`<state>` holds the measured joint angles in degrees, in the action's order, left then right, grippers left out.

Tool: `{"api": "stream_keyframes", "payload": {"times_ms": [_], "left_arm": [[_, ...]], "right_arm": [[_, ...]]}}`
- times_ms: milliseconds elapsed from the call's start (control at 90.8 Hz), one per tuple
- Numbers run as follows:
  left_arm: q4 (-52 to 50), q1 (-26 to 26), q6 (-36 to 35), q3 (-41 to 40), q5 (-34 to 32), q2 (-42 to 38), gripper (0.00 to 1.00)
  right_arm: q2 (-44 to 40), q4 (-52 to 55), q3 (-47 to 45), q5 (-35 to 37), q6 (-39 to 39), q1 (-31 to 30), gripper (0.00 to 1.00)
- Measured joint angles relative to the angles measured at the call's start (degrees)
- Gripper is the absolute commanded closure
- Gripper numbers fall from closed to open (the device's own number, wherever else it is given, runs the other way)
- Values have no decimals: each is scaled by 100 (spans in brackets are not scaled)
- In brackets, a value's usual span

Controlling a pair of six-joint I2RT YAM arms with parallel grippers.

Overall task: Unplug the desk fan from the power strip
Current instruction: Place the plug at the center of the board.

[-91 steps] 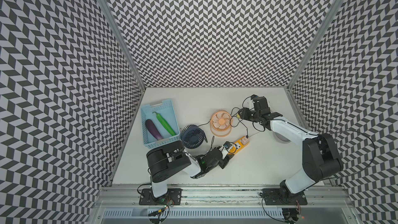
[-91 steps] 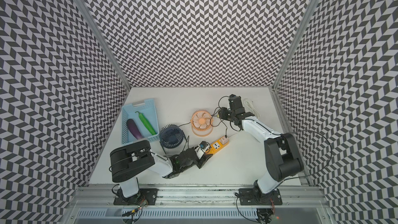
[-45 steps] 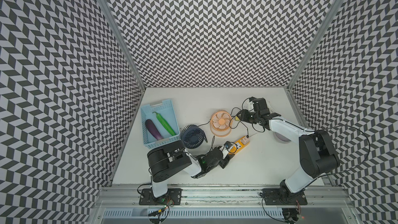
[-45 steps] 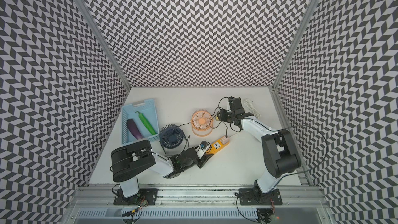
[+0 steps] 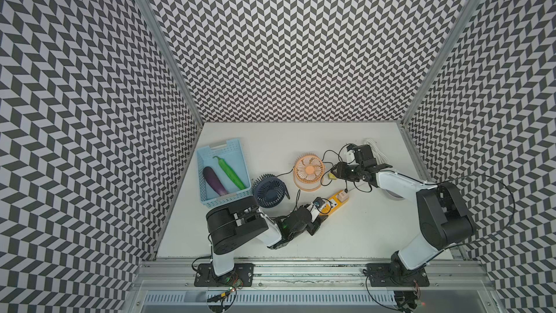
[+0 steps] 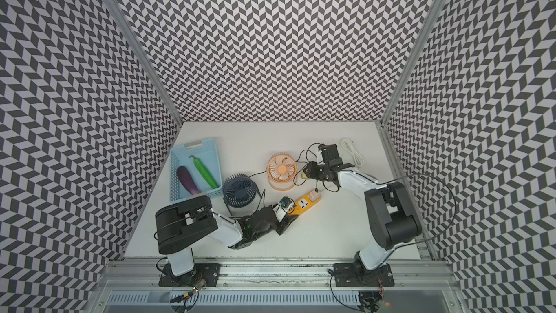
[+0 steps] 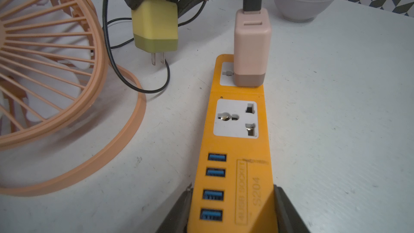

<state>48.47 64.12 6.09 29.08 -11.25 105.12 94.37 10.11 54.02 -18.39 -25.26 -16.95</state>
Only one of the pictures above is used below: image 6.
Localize pink plug adapter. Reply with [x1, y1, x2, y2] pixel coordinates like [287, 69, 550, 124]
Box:
[308, 191, 321, 204]

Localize orange power strip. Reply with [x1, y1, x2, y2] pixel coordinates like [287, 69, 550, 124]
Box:
[290, 190, 317, 216]

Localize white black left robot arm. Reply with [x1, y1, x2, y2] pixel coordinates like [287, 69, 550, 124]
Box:
[153, 196, 298, 280]

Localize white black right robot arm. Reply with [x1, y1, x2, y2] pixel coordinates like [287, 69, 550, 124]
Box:
[303, 144, 422, 271]

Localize dark blue desk fan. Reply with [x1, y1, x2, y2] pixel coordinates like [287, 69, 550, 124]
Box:
[222, 173, 263, 217]

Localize orange desk fan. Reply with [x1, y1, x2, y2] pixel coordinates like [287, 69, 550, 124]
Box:
[266, 154, 298, 192]

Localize green toy pepper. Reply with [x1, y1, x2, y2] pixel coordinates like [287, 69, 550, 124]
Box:
[191, 155, 219, 189]

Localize light blue plastic basket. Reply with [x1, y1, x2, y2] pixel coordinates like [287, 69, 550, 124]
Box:
[169, 138, 223, 203]

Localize purple toy eggplant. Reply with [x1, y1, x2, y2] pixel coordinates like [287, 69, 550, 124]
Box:
[176, 166, 201, 195]

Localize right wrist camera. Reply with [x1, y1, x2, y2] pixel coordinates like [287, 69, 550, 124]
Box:
[318, 143, 340, 165]

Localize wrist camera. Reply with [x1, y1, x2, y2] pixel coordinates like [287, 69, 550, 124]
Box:
[318, 143, 340, 165]
[279, 196, 295, 214]

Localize black blue fan cable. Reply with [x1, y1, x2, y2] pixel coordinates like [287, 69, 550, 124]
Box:
[247, 170, 268, 218]

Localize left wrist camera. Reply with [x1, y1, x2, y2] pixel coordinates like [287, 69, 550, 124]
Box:
[279, 196, 295, 214]

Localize white power strip cord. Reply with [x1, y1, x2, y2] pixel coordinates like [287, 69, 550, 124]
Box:
[338, 137, 365, 168]

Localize aluminium front rail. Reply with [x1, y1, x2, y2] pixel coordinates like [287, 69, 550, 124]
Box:
[87, 258, 466, 312]

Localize aluminium corner post right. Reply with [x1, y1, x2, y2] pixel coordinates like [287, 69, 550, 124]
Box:
[379, 0, 447, 126]

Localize aluminium corner post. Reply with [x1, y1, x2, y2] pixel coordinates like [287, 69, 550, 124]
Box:
[379, 0, 447, 126]
[101, 0, 183, 127]

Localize aluminium corner post left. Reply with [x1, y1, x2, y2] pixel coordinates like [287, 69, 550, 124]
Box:
[101, 0, 183, 127]

